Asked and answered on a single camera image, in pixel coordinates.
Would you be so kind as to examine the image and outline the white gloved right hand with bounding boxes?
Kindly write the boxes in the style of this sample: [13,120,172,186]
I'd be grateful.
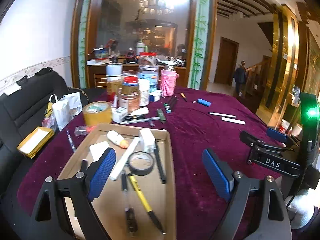
[287,193,317,230]

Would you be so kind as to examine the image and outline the white marker pen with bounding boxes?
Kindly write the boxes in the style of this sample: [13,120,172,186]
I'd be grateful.
[109,137,140,181]

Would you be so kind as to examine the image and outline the clear plastic pen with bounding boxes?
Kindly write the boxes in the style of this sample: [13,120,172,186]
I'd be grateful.
[120,116,160,125]

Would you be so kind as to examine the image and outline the yellow box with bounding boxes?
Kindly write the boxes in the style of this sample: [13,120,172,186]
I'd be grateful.
[17,127,54,159]

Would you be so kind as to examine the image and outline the person in blue jacket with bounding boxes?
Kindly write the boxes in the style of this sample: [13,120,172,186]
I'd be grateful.
[233,61,247,97]

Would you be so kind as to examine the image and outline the yellow black pen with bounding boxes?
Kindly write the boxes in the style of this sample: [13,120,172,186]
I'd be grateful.
[127,173,166,235]

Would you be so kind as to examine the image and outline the small orange black pen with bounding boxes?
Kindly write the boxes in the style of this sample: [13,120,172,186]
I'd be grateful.
[180,93,188,102]

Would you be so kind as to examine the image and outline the white tube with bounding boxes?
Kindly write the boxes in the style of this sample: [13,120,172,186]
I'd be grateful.
[130,107,149,115]

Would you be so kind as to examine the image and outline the green lighter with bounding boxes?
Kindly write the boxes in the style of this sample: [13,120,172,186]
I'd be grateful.
[157,109,167,124]

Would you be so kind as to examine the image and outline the white cup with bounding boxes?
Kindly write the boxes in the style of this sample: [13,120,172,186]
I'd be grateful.
[106,64,123,76]

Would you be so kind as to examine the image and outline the maroon velvet tablecloth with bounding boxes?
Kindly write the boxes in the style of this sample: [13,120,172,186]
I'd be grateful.
[16,86,283,240]

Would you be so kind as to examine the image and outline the white power adapter cube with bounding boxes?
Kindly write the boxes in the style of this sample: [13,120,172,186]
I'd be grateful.
[89,141,109,161]

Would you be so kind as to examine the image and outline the dark markers with teal caps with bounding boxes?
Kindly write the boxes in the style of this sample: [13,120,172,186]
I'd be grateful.
[164,96,178,113]

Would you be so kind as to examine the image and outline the black marker pen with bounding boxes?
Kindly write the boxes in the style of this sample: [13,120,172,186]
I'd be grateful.
[121,171,138,237]

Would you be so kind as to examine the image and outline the red lid jar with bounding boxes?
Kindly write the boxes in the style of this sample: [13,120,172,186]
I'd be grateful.
[121,75,139,95]

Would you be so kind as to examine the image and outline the large clear plastic jar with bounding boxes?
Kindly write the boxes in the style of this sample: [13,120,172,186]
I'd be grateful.
[138,52,159,93]

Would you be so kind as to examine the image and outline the white paper bag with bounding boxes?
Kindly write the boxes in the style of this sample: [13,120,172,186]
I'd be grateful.
[49,94,73,131]

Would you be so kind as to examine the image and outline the white pen with silver tip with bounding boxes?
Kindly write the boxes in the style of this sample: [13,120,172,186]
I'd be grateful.
[208,112,236,118]

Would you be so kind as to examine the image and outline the black tape roll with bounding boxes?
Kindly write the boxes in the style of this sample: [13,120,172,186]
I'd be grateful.
[127,151,155,176]

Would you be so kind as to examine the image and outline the glass jar with brown contents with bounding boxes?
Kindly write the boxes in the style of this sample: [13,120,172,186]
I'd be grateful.
[118,89,140,113]

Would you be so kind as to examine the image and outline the white medicine bottle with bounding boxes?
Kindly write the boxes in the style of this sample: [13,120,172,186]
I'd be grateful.
[138,79,150,107]

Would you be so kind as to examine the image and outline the yellow packing tape roll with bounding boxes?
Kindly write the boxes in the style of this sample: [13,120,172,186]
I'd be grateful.
[82,101,112,126]

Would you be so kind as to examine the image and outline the small white blue box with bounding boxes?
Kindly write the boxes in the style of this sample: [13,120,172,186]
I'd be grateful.
[149,89,164,102]

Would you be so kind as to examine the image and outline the blue lighter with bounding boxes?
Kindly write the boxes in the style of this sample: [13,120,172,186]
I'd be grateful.
[197,98,212,107]

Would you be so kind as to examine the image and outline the white barcode box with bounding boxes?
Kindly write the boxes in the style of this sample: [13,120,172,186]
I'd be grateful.
[112,107,128,124]

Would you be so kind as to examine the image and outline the white pen cap stick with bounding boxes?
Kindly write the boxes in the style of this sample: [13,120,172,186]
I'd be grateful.
[221,117,246,125]

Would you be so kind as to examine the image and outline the black leather sofa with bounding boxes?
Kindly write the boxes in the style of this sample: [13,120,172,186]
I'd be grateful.
[0,67,90,196]

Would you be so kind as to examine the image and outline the white charger in box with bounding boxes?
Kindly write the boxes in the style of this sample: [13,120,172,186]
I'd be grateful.
[139,128,156,153]

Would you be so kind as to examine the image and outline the black pen in box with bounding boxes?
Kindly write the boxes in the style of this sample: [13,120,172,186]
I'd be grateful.
[154,141,167,184]

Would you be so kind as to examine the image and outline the pink knitted cup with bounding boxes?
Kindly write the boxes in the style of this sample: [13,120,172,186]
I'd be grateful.
[160,69,180,96]

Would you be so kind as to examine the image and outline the white glue bottle orange cap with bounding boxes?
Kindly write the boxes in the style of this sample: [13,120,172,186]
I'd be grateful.
[107,131,129,149]

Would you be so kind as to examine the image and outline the brown cardboard box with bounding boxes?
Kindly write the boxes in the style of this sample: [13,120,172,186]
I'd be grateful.
[58,124,177,239]

